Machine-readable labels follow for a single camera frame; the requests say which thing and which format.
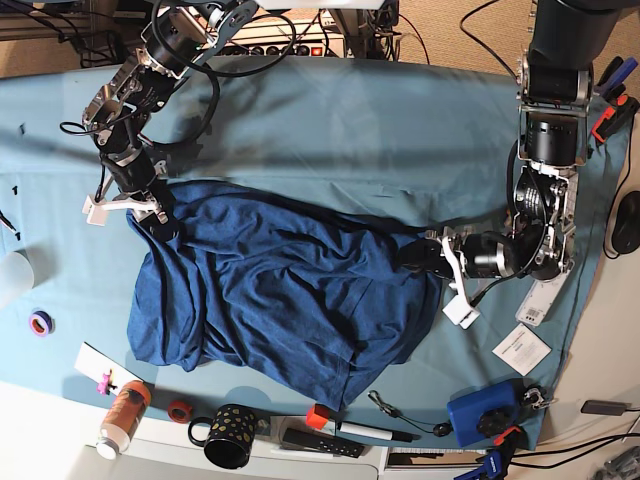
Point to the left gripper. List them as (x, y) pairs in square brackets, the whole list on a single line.
[(483, 255)]

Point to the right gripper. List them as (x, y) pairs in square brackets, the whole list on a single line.
[(163, 227)]

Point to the blue t-shirt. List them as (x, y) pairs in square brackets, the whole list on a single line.
[(314, 299)]

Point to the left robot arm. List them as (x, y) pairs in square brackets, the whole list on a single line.
[(556, 85)]

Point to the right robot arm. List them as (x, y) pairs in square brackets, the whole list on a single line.
[(178, 41)]

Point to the teal table cloth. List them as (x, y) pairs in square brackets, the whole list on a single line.
[(421, 144)]

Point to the clear plastic blister pack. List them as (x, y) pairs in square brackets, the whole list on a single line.
[(538, 301)]

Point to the white paper leaflet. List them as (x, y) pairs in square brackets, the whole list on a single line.
[(521, 350)]

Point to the translucent plastic cup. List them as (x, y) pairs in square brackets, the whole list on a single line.
[(16, 277)]

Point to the purple tape roll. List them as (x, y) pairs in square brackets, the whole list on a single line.
[(41, 323)]

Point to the blue box with knob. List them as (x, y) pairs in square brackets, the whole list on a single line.
[(488, 412)]

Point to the pink clip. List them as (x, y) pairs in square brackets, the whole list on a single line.
[(106, 385)]

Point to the orange tape roll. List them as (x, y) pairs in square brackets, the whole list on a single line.
[(180, 411)]

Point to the black marker pen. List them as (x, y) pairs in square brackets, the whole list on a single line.
[(375, 433)]

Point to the orange bottle white cap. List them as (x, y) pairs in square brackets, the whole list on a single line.
[(122, 419)]

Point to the orange cube block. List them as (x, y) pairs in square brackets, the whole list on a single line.
[(318, 417)]

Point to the black computer mouse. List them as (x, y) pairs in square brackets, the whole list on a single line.
[(625, 238)]

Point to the black yellow-dotted mug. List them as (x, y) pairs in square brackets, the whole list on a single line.
[(230, 437)]

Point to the black power strip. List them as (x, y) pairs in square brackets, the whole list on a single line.
[(273, 50)]

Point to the black adapter right edge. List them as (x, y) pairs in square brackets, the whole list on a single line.
[(604, 408)]

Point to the black dotted remote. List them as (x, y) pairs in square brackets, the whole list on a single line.
[(322, 443)]

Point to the blue clamp bottom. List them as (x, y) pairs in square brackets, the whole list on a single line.
[(495, 464)]

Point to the orange black clamp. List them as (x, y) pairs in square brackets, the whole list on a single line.
[(614, 118)]

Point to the blue black clamp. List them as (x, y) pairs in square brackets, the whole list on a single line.
[(617, 71)]

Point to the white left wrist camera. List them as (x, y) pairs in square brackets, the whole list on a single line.
[(460, 312)]

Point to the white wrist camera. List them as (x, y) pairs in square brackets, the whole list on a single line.
[(96, 212), (460, 312)]

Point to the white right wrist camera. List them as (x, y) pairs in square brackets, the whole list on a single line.
[(96, 212)]

